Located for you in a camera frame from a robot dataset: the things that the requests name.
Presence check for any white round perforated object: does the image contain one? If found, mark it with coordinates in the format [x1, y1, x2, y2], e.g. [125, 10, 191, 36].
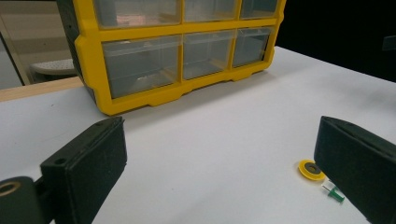
[29, 59, 78, 76]

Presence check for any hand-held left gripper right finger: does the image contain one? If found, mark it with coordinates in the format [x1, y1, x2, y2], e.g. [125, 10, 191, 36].
[313, 115, 396, 224]

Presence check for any yellow round magnet disc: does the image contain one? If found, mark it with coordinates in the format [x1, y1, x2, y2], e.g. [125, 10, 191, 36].
[298, 159, 327, 182]

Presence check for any wooden table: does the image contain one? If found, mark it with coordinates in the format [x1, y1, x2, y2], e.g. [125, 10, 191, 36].
[0, 76, 85, 103]

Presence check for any green push pin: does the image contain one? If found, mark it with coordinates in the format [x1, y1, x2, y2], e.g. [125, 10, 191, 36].
[322, 185, 346, 203]

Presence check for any clear push pin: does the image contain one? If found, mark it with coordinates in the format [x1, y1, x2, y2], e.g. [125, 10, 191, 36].
[320, 178, 337, 190]

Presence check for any yellow black drawer cabinet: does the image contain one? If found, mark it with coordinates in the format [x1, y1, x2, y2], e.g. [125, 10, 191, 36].
[55, 0, 288, 117]

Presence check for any clear organizer drawer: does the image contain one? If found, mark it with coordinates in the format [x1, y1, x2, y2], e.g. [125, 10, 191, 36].
[92, 0, 182, 30]

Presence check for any grid of clear plastic drawers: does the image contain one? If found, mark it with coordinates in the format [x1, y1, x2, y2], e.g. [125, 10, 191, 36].
[92, 0, 279, 100]

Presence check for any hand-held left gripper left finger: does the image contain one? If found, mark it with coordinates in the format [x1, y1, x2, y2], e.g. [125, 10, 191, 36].
[39, 116, 128, 224]

